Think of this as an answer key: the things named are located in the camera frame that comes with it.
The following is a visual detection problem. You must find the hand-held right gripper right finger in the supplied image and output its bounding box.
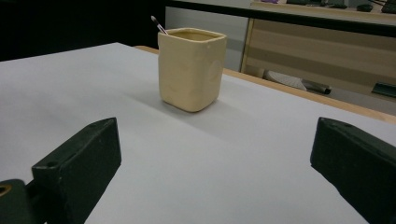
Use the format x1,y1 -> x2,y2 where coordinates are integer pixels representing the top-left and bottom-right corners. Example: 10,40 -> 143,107
309,117 -> 396,224

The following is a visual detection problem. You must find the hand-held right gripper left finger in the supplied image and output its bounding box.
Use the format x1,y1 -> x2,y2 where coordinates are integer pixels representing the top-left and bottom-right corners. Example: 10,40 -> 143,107
31,117 -> 122,224

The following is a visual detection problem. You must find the beige square cup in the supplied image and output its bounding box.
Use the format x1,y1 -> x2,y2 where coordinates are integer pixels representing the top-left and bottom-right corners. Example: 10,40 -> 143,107
157,27 -> 228,114

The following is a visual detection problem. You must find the black pen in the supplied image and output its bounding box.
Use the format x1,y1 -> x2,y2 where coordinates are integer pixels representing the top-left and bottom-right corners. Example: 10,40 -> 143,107
150,15 -> 169,35

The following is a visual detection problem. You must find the grey desk label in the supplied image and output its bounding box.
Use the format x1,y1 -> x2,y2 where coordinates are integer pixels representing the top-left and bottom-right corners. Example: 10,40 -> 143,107
371,80 -> 396,99

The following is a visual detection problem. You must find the light wooden desk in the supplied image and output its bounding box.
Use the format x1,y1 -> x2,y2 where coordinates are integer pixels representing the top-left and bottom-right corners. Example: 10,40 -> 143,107
239,0 -> 396,98

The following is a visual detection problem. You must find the black curtain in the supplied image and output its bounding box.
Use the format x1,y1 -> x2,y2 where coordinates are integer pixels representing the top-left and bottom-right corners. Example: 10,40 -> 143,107
0,0 -> 168,63

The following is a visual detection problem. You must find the dark small desk object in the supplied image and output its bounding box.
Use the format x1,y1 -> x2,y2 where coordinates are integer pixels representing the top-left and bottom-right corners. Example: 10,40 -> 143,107
356,3 -> 375,13

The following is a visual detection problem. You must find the black horizontal frame bar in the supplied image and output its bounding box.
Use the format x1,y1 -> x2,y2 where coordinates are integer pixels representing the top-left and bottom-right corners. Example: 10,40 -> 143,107
164,0 -> 396,38

